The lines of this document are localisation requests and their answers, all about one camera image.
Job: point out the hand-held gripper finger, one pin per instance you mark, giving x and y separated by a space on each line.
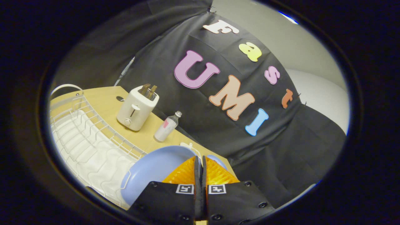
204 175
197 175

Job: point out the blue plate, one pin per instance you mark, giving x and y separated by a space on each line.
156 172

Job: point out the small clear plastic bottle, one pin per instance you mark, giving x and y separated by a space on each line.
167 127

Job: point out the black backdrop cloth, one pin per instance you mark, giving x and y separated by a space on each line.
218 103

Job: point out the white toaster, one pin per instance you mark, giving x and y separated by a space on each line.
136 109

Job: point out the brown toast slice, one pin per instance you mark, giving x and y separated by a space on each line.
152 91
144 89

